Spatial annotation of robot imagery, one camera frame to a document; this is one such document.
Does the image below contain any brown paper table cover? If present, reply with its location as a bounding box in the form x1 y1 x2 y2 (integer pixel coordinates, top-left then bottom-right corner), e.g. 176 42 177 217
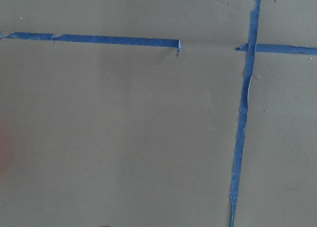
0 0 317 227

